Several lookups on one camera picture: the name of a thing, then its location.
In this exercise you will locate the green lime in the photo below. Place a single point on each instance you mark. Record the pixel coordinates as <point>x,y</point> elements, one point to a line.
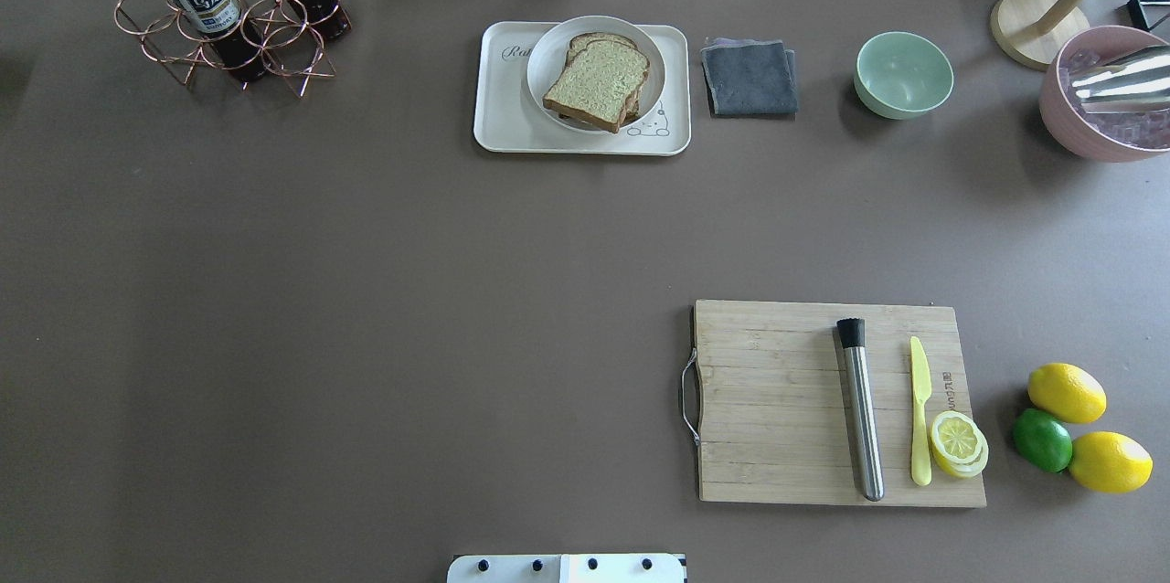
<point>1042,439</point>

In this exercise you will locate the wooden stand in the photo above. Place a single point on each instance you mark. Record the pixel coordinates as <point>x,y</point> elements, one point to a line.
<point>1032,32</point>

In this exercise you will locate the white round plate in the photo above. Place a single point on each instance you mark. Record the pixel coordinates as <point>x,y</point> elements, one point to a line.
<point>595,74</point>

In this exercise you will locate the grey folded cloth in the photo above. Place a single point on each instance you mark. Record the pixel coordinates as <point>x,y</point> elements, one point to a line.
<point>751,77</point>

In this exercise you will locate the yellow plastic knife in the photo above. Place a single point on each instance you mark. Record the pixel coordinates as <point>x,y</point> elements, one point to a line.
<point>921,391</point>

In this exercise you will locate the green bowl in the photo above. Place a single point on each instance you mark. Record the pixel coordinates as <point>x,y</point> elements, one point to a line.
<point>901,75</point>

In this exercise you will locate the pink bowl with ice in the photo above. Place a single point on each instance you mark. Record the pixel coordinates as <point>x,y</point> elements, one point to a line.
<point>1063,119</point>

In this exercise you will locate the tea bottle front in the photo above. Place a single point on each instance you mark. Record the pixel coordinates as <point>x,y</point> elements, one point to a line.
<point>231,34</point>

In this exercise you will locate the copper wire bottle rack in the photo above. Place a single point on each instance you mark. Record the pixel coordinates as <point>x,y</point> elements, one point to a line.
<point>291,49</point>

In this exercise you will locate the metal ice scoop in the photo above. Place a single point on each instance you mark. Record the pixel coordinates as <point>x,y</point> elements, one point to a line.
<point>1135,82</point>

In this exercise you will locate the bread slice from board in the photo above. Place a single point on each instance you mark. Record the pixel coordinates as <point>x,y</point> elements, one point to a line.
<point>599,85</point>

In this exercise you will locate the yellow lemon upper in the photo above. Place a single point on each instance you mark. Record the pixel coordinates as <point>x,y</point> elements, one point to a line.
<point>1067,392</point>

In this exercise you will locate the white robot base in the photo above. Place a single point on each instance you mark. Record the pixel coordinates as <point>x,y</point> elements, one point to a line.
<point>597,567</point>

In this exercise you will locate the yellow lemon lower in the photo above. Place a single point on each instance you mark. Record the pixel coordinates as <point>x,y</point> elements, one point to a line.
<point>1109,462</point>

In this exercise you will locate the yellow lemon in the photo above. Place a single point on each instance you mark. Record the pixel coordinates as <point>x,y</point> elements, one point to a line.
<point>1067,392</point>
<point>1109,462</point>

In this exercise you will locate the wooden cutting board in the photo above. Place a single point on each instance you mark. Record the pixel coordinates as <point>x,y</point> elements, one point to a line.
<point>772,422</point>

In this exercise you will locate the lemon slices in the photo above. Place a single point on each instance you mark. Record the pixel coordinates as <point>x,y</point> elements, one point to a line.
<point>958,446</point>

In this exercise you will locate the cream rabbit tray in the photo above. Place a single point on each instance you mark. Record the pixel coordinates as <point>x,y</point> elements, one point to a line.
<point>507,120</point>

